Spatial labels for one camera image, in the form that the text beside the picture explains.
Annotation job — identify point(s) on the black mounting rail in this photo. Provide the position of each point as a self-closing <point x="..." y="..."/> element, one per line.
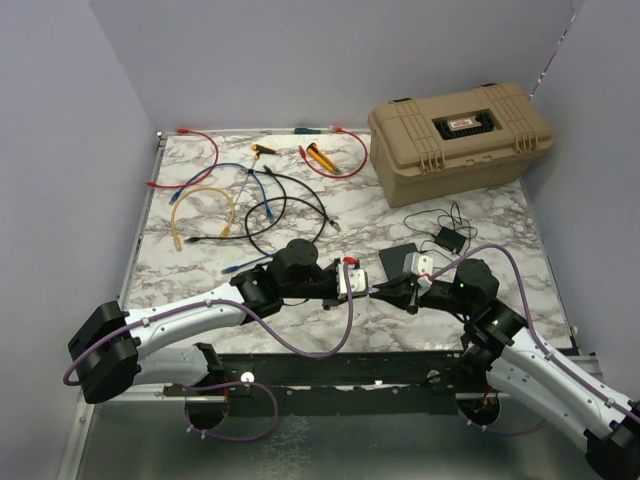
<point x="344" y="384"/>

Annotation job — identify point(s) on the green handled screwdriver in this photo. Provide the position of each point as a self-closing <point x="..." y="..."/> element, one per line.
<point x="297" y="131"/>

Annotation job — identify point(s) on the yellow black T-handle wrench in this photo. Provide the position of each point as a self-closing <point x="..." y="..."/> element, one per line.
<point x="259" y="150"/>

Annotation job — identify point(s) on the tan plastic toolbox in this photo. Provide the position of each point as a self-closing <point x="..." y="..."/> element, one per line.
<point x="427" y="148"/>

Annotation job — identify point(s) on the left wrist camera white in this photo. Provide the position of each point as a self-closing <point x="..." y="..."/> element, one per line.
<point x="350" y="277"/>

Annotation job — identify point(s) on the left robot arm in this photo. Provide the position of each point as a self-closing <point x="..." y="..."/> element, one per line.
<point x="115" y="349"/>

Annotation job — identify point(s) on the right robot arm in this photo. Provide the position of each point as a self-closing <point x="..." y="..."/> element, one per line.
<point x="517" y="361"/>

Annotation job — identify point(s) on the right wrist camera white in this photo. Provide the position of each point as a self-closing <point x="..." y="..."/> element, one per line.
<point x="420" y="267"/>

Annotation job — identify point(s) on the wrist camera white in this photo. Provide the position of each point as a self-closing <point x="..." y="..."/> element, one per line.
<point x="350" y="277"/>
<point x="420" y="267"/>

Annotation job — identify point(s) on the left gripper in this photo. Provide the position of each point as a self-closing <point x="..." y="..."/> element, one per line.
<point x="334" y="301"/>

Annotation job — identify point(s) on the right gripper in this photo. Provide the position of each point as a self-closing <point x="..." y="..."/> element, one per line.
<point x="399" y="292"/>

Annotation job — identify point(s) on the black power adapter with cable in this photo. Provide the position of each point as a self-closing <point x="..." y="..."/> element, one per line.
<point x="446" y="231"/>

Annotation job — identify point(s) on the yellow black utility knife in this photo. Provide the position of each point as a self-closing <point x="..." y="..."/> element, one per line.
<point x="322" y="159"/>

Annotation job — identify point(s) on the black network switch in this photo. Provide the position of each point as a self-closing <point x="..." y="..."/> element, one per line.
<point x="392" y="258"/>

